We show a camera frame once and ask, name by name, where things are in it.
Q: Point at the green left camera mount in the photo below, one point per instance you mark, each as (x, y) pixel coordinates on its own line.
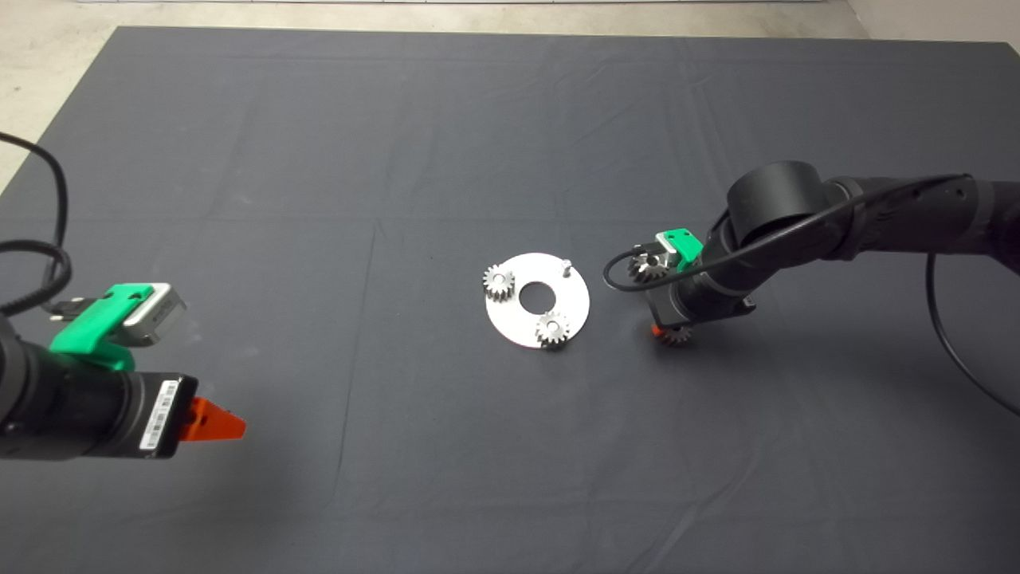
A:
(92, 323)

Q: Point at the round metal plate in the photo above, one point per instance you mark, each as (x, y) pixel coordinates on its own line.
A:
(574, 307)

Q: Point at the silver camera box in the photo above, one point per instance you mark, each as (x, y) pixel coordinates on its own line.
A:
(155, 317)
(668, 249)

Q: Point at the silver left camera box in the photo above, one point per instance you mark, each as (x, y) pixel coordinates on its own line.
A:
(155, 317)

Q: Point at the silver right camera box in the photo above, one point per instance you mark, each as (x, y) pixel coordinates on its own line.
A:
(668, 249)

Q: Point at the small steel gear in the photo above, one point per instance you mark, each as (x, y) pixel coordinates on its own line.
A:
(552, 328)
(500, 283)
(676, 336)

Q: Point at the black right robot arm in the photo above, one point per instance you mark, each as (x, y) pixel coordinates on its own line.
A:
(777, 207)

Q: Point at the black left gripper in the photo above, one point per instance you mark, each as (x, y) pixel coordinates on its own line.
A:
(155, 414)

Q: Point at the green right camera mount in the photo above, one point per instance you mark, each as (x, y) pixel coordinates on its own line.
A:
(687, 245)

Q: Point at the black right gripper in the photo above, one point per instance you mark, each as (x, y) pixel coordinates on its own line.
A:
(697, 303)

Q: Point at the dark grey table cloth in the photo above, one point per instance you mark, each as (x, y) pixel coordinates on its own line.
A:
(398, 159)

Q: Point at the large steel gear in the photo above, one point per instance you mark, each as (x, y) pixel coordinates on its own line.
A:
(647, 269)

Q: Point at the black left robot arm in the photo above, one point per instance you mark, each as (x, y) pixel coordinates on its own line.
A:
(48, 410)

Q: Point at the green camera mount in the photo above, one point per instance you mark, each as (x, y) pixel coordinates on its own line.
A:
(92, 323)
(687, 245)

